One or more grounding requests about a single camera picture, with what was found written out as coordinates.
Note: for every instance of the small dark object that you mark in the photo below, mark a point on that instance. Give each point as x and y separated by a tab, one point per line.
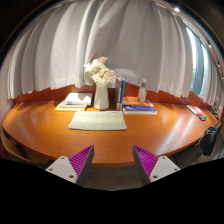
202	118

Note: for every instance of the blue flat book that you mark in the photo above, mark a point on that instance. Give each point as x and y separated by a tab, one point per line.
140	109

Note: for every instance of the blue upright book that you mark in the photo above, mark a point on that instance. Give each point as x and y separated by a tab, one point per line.
123	90

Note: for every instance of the window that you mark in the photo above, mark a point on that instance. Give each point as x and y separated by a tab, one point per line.
196	63

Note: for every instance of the pale green towel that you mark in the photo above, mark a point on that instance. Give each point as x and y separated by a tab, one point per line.
98	120

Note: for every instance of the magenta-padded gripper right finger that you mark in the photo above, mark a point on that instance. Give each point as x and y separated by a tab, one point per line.
161	166

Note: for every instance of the yellow flat book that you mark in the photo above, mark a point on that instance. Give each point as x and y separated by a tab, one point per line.
65	109

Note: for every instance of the white thick book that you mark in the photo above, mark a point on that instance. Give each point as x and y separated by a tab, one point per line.
79	98

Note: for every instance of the clear plastic bottle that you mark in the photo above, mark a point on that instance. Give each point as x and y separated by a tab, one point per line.
142	93

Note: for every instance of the white ceramic vase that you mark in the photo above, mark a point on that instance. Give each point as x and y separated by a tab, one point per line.
101	98

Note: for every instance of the wooden chair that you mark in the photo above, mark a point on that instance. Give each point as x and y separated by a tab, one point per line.
13	146

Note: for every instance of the red and white packet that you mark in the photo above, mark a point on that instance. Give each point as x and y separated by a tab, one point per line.
194	109

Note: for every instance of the grey flat book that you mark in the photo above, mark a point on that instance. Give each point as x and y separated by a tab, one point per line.
66	105

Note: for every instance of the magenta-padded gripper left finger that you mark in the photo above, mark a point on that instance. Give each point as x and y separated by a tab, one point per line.
63	168

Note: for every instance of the black chair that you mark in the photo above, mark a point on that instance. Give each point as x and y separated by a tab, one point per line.
208	141

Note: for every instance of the white curtain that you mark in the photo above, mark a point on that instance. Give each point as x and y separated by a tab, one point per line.
133	43

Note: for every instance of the white flower bouquet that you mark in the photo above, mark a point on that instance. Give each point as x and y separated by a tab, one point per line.
100	71

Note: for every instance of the grey upright book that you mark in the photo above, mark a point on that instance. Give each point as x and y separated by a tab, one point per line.
117	93

